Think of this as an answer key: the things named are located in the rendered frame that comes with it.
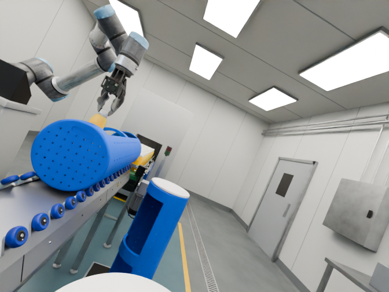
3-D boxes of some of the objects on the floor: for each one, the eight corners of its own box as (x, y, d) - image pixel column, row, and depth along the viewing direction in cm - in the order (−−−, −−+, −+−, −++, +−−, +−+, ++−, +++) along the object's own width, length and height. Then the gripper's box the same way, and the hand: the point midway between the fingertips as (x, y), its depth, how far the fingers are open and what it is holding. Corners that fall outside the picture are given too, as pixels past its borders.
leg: (50, 267, 142) (85, 195, 145) (54, 262, 147) (88, 193, 150) (57, 270, 143) (92, 197, 145) (62, 265, 148) (95, 196, 151)
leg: (68, 273, 144) (102, 201, 147) (71, 268, 149) (105, 199, 152) (74, 275, 145) (109, 204, 147) (78, 270, 150) (111, 201, 153)
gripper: (107, 59, 73) (84, 105, 73) (133, 72, 75) (110, 118, 74) (114, 67, 82) (92, 109, 81) (137, 79, 83) (116, 120, 83)
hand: (105, 111), depth 80 cm, fingers closed on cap, 4 cm apart
